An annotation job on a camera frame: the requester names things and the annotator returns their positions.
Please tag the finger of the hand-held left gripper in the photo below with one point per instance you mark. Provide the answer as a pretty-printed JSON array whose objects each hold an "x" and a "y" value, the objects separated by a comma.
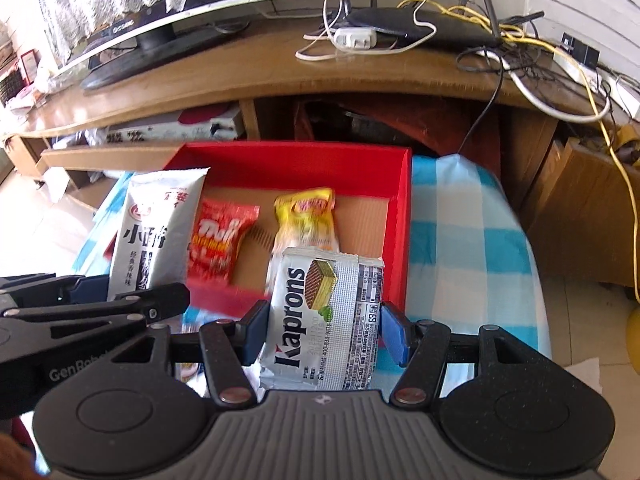
[
  {"x": 160, "y": 297},
  {"x": 90, "y": 290}
]

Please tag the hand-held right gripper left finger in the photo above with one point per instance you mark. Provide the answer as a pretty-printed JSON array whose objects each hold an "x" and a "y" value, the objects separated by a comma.
[{"x": 258, "y": 332}]

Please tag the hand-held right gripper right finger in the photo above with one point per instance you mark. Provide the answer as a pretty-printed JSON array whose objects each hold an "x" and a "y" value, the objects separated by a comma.
[{"x": 396, "y": 335}]

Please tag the white wafer packet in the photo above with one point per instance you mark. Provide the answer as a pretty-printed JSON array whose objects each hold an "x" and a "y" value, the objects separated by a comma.
[{"x": 320, "y": 320}]

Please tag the red cardboard box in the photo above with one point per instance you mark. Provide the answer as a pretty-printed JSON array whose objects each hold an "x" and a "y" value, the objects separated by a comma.
[{"x": 300, "y": 165}]

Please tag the tall white snack packet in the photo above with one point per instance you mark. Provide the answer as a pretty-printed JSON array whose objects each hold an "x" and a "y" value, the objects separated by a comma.
[{"x": 155, "y": 230}]

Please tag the red snack packet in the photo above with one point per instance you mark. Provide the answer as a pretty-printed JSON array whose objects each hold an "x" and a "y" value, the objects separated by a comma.
[{"x": 220, "y": 240}]

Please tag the blue checked cloth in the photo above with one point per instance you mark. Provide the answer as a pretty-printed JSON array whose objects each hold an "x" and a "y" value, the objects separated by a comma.
[{"x": 460, "y": 240}]

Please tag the yellow snack packet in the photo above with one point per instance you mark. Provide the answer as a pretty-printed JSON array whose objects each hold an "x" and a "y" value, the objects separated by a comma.
[{"x": 305, "y": 220}]

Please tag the white and red flat box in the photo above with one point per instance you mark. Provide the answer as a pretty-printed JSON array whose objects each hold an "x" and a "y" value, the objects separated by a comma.
[{"x": 200, "y": 127}]

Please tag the red framed certificate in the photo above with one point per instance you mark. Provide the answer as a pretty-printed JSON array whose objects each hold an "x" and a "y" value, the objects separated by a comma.
[{"x": 20, "y": 77}]

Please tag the wooden side cabinet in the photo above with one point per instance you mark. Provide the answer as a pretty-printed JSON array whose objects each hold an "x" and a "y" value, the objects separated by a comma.
[{"x": 585, "y": 210}]

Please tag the wooden media stand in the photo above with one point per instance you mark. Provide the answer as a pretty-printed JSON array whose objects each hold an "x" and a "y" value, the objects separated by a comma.
[{"x": 240, "y": 75}]

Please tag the black flat monitor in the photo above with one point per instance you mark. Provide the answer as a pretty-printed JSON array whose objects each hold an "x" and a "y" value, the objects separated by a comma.
[{"x": 150, "y": 25}]

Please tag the white power adapter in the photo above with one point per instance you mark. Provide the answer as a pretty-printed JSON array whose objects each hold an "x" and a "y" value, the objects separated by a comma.
[{"x": 354, "y": 39}]

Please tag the black router with antennas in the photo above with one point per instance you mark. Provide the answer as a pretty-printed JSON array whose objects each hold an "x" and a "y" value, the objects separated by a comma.
[{"x": 450, "y": 22}]

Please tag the white power strip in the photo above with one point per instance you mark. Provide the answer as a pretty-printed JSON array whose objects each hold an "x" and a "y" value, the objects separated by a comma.
[{"x": 602, "y": 82}]

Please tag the black plug adapter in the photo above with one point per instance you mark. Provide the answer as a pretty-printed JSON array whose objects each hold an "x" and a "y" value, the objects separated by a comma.
[{"x": 580, "y": 49}]

